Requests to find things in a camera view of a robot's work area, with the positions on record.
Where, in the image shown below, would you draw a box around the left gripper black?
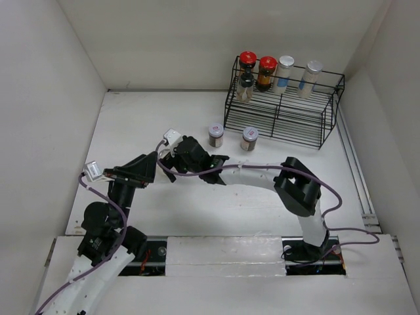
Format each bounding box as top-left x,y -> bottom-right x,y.
104,150 -> 158,226

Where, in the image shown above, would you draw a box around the black cap beige spice bottle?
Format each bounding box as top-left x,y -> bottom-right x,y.
236,69 -> 254,102

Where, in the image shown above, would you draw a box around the red lid sauce jar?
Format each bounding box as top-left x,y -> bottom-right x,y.
239,51 -> 257,71
255,56 -> 278,92

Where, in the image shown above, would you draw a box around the silver lid bead bottle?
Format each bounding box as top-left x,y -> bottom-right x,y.
297,60 -> 324,99
272,55 -> 295,95

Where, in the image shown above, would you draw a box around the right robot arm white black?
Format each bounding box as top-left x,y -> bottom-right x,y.
159,130 -> 329,263

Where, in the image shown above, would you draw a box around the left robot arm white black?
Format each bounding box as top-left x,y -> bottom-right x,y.
36,151 -> 158,314

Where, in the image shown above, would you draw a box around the clear glass jar silver rim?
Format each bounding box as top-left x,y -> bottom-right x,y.
159,149 -> 171,159

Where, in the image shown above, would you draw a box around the white lid dark sauce jar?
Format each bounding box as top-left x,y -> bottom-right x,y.
208,123 -> 224,148

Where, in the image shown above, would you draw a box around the white lid brown sauce jar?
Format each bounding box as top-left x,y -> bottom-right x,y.
240,127 -> 259,152

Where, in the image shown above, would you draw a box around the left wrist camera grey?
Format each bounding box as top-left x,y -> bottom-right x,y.
83,161 -> 102,182

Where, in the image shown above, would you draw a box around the black wire rack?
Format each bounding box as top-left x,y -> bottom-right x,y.
223,56 -> 346,149

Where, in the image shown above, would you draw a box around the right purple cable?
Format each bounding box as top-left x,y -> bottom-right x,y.
156,139 -> 381,265

